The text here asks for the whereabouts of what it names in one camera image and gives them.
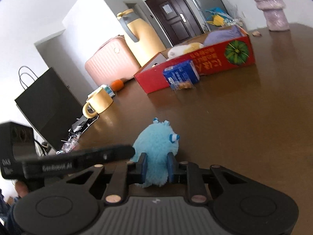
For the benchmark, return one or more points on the yellow thermos jug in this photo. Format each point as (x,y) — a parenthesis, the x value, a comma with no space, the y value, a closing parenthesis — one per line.
(140,37)

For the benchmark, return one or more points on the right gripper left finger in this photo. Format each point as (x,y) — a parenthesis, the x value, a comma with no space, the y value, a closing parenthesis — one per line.
(122,177)

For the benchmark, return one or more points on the blue tissue pack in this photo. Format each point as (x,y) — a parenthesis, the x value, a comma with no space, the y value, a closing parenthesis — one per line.
(181,76)

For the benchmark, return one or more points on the dark brown entrance door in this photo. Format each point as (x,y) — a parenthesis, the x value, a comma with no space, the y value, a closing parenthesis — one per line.
(176,19)

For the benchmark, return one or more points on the yellow ceramic mug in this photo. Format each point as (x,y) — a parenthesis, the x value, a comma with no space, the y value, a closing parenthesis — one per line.
(97,102)

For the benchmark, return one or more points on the lilac drawstring pouch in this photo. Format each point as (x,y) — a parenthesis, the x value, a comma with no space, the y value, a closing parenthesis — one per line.
(222,35)

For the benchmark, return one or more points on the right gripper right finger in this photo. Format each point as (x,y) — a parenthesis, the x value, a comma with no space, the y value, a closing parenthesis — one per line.
(190,175)

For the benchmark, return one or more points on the orange fruit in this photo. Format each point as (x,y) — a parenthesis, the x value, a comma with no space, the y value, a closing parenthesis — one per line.
(117,85)

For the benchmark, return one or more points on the red cardboard box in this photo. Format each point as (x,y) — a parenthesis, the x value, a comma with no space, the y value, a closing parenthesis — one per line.
(209,60)

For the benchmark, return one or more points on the yellow blue toy pile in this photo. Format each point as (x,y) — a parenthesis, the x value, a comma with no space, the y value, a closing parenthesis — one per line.
(219,17)

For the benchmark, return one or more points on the pink small suitcase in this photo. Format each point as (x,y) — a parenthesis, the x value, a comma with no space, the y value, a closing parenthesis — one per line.
(112,61)

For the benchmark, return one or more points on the black paper bag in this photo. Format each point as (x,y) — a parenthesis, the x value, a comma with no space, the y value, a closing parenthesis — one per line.
(50,107)

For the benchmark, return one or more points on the scattered black white papers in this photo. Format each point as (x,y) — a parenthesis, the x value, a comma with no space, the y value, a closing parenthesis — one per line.
(81,125)

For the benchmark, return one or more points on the purple textured vase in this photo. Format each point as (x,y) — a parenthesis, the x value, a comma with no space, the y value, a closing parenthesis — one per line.
(274,14)

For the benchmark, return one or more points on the fallen rose petal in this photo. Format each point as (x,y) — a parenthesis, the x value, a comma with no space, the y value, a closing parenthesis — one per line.
(256,34)

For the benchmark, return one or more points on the small candy wrappers pile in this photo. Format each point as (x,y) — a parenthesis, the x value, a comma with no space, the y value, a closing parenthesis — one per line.
(69,145)

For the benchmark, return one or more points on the yellow white plush toy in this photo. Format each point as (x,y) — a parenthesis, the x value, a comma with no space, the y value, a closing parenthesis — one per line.
(183,49)

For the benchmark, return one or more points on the person left hand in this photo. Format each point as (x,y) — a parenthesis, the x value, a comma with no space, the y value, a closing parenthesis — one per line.
(21,189)

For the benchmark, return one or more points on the light blue plush toy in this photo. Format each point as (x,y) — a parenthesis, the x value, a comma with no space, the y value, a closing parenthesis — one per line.
(157,140)

